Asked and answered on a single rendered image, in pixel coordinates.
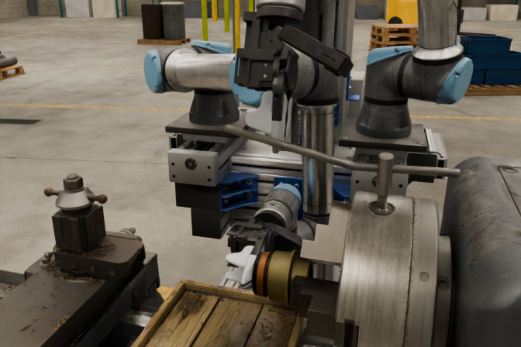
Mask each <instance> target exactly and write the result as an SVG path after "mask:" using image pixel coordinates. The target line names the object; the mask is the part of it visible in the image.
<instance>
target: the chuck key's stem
mask: <svg viewBox="0 0 521 347"><path fill-rule="evenodd" d="M394 158H395V157H394V156H393V155H392V154H391V153H380V154H379V155H378V169H379V171H378V172H377V179H376V188H375V193H376V194H377V195H378V203H377V210H382V211H387V200H388V196H389V195H390V194H391V189H392V174H393V173H392V168H393V166H394Z"/></svg>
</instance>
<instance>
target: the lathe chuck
mask: <svg viewBox="0 0 521 347"><path fill-rule="evenodd" d="M377 202H378V195H377V194H376V193H375V192H368V191H356V192H355V193H354V196H353V200H352V203H351V206H350V214H349V218H348V222H347V230H346V235H345V241H344V247H343V257H342V263H341V269H340V281H339V288H338V295H337V303H336V317H335V321H336V322H339V323H344V320H345V319H349V320H354V321H355V323H354V325H356V326H359V332H358V339H357V347H404V340H405V325H406V316H407V307H408V298H409V279H410V269H411V257H412V229H413V199H412V197H410V196H403V195H396V194H390V195H389V196H388V200H387V204H390V205H391V206H392V207H393V211H391V212H389V213H386V214H381V213H377V212H375V211H373V210H372V209H371V205H372V204H373V203H377Z"/></svg>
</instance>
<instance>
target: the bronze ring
mask: <svg viewBox="0 0 521 347"><path fill-rule="evenodd" d="M295 275H299V276H304V277H312V278H314V266H313V262H312V261H308V260H300V257H299V253H298V250H292V251H291V252H285V251H277V250H276V251H275V252H274V253H271V252H259V253H258V254H257V257H256V259H255V262H254V268H253V273H252V289H253V292H254V294H255V295H257V296H259V297H269V299H270V301H278V302H283V303H286V304H287V306H292V305H290V300H291V287H292V281H293V279H294V277H295Z"/></svg>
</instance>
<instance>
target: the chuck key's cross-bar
mask: <svg viewBox="0 0 521 347"><path fill-rule="evenodd" d="M225 132H228V133H231V134H234V135H237V136H241V137H243V138H247V139H251V140H254V141H257V142H259V143H264V144H267V145H269V146H274V147H277V148H280V149H284V150H287V151H290V152H293V153H297V154H300V155H303V156H307V157H310V158H313V159H316V160H320V161H323V162H326V163H330V164H333V165H336V166H338V167H343V168H346V169H349V170H357V171H370V172H378V171H379V169H378V164H377V163H356V162H352V161H349V160H344V159H341V158H339V157H335V156H331V155H328V154H325V153H321V152H318V151H315V150H313V149H308V148H305V147H302V146H298V145H295V144H292V143H287V142H285V141H282V140H280V139H275V138H272V137H269V136H265V135H261V134H259V133H256V132H251V131H249V130H246V129H241V128H239V127H236V126H233V125H228V124H227V125H226V127H225ZM392 173H394V174H417V175H430V176H441V177H459V176H460V170H459V169H455V168H442V167H418V166H405V165H394V166H393V168H392Z"/></svg>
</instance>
